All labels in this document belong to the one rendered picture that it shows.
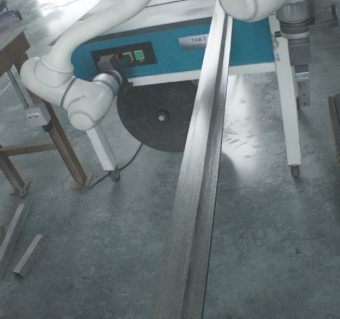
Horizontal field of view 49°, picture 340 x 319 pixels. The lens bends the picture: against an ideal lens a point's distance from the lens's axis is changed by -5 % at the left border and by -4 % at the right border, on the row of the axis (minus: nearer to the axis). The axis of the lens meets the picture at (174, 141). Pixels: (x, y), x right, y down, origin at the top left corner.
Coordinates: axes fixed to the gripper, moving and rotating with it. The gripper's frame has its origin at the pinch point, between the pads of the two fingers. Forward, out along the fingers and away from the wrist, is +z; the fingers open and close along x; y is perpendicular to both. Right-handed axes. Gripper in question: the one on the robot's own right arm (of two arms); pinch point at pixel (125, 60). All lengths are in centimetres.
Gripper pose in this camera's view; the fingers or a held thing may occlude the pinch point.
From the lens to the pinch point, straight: 143.2
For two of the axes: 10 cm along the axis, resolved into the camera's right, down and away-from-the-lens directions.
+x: -3.9, -7.7, -5.0
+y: 8.9, -1.7, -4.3
